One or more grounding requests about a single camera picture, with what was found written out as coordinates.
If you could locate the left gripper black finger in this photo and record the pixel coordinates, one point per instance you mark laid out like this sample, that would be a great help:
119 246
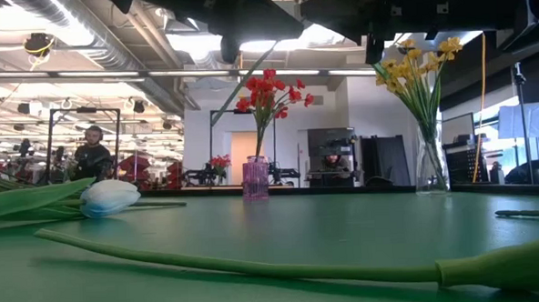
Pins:
230 50

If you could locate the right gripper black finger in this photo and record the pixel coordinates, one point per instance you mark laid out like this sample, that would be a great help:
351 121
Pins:
374 48

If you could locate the red flower bunch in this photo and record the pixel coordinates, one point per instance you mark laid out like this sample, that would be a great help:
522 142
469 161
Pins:
266 85

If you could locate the red tulip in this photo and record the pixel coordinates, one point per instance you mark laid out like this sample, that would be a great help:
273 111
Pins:
527 213
226 105

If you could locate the white tulip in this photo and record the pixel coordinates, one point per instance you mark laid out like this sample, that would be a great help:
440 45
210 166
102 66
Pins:
109 197

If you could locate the long green flower stem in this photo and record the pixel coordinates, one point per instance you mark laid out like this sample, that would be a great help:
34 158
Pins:
507 268

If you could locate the small black robot arm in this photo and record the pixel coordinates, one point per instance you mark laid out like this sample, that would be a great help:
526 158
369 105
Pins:
202 176
283 173

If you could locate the pink ribbed glass vase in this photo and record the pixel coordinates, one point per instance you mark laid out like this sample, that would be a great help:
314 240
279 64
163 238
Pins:
255 179

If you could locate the clear glass vase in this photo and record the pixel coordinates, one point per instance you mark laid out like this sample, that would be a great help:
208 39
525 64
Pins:
432 180

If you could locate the black cabinet machine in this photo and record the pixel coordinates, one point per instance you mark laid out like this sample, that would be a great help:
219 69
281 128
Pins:
330 137

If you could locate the dark partition panel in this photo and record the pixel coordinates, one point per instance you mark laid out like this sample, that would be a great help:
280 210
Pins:
388 157

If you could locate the small red bouquet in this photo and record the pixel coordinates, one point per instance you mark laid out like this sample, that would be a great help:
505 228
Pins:
220 163

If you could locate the whiteboard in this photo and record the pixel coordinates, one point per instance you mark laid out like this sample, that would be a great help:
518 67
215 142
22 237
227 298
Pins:
457 129

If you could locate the person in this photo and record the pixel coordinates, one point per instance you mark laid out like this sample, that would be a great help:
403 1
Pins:
92 158
334 163

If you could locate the black tripod stand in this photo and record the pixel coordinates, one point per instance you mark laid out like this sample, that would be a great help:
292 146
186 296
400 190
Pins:
517 73

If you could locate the black curved chair backrest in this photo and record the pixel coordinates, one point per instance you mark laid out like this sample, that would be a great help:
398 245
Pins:
379 181

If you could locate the long ceiling light strip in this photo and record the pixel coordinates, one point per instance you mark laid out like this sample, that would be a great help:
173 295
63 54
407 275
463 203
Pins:
97 74

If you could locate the black pegboard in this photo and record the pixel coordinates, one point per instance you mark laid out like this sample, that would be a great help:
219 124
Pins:
461 165

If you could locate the white diffuser sheet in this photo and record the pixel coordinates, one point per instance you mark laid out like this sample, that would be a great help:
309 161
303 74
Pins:
523 121

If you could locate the black ceiling device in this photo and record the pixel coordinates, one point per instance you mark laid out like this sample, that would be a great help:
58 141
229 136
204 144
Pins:
38 44

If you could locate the dark padded heap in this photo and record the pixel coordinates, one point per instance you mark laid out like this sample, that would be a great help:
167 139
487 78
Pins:
530 173

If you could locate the black rig frame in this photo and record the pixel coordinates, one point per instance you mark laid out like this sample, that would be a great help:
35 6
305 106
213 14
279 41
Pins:
86 110
211 144

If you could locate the silver ventilation duct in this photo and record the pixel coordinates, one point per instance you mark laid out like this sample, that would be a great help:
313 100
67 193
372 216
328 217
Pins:
110 53

